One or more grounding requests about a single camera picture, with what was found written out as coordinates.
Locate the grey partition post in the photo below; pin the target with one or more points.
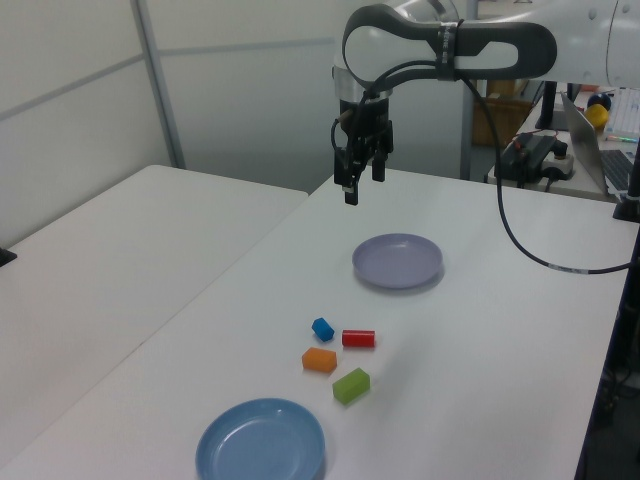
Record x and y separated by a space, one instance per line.
466 140

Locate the purple plate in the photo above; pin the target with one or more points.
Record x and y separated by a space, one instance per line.
397 260

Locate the black monitor stand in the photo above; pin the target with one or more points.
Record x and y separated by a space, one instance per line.
550 105

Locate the orange block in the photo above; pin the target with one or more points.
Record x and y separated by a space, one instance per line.
319 360

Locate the yellow ball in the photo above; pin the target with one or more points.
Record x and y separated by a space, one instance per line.
597 118

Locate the silver laptop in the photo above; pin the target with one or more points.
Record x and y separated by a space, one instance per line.
582 140

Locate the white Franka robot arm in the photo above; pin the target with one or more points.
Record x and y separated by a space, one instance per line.
370 45

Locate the blue block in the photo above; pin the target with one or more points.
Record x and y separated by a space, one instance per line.
323 330

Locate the blue ball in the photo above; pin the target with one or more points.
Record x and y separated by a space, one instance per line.
600 98

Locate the green block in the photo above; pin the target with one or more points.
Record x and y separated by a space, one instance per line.
351 386

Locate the red cylinder block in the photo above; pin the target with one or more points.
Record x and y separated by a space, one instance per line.
358 338

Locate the blue plate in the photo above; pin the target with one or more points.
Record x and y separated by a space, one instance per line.
260 445

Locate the white keyboard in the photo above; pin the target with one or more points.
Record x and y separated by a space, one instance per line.
625 115

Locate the black power box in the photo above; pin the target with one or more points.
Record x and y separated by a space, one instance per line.
525 155

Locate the dark equipment rack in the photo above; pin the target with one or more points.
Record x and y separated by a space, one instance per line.
612 425

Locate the cardboard box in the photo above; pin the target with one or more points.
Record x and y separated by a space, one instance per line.
511 116

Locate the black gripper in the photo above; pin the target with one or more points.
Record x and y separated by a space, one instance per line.
365 117

